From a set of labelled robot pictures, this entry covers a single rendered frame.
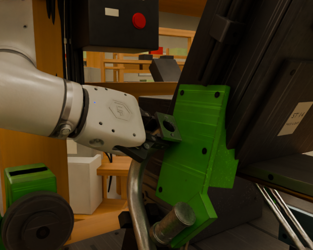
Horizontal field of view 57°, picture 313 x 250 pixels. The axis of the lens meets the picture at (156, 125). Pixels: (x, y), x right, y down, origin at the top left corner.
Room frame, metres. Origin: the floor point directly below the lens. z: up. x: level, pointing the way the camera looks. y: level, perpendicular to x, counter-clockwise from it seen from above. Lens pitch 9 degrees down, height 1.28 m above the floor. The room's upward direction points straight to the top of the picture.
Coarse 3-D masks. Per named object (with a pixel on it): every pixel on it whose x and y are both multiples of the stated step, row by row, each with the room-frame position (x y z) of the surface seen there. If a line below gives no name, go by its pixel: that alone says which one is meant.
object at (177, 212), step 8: (176, 208) 0.40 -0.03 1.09; (184, 208) 0.41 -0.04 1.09; (168, 216) 0.41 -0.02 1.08; (176, 216) 0.39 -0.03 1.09; (184, 216) 0.39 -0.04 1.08; (192, 216) 0.40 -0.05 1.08; (160, 224) 0.42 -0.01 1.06; (168, 224) 0.40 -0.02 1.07; (176, 224) 0.39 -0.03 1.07; (184, 224) 0.39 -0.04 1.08; (192, 224) 0.39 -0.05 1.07; (152, 232) 0.42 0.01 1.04; (160, 232) 0.41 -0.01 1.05; (168, 232) 0.40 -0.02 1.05; (176, 232) 0.40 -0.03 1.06; (152, 240) 0.42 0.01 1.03; (160, 240) 0.41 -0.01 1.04; (168, 240) 0.41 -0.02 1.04
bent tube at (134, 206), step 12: (156, 120) 0.49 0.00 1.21; (168, 120) 0.50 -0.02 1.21; (156, 132) 0.49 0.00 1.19; (168, 132) 0.48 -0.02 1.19; (132, 168) 0.53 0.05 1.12; (144, 168) 0.53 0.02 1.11; (132, 180) 0.52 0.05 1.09; (132, 192) 0.51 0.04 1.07; (132, 204) 0.50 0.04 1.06; (132, 216) 0.48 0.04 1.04; (144, 216) 0.48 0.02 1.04; (144, 228) 0.46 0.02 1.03; (144, 240) 0.45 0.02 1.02
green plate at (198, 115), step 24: (192, 96) 0.49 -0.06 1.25; (216, 96) 0.45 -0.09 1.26; (192, 120) 0.48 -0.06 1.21; (216, 120) 0.43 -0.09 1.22; (192, 144) 0.46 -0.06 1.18; (216, 144) 0.43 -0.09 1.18; (168, 168) 0.49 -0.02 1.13; (192, 168) 0.44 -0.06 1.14; (216, 168) 0.45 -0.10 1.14; (168, 192) 0.47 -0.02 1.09; (192, 192) 0.43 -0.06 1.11
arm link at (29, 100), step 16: (0, 64) 0.34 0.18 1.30; (16, 64) 0.36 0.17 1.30; (32, 64) 0.40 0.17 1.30; (0, 80) 0.33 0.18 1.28; (16, 80) 0.34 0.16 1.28; (32, 80) 0.35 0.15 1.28; (48, 80) 0.37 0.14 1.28; (0, 96) 0.33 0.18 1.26; (16, 96) 0.34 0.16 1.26; (32, 96) 0.35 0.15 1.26; (48, 96) 0.36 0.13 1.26; (64, 96) 0.37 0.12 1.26; (0, 112) 0.33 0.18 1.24; (16, 112) 0.34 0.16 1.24; (32, 112) 0.35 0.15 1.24; (48, 112) 0.36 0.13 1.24; (16, 128) 0.36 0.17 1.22; (32, 128) 0.36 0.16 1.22; (48, 128) 0.37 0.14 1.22
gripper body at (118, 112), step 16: (96, 96) 0.43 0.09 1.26; (112, 96) 0.45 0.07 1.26; (128, 96) 0.48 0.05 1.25; (96, 112) 0.40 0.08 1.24; (112, 112) 0.42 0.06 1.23; (128, 112) 0.45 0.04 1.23; (80, 128) 0.39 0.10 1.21; (96, 128) 0.39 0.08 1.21; (112, 128) 0.40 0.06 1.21; (128, 128) 0.42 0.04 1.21; (144, 128) 0.44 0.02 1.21; (96, 144) 0.41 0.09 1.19; (112, 144) 0.41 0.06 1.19; (128, 144) 0.41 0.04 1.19
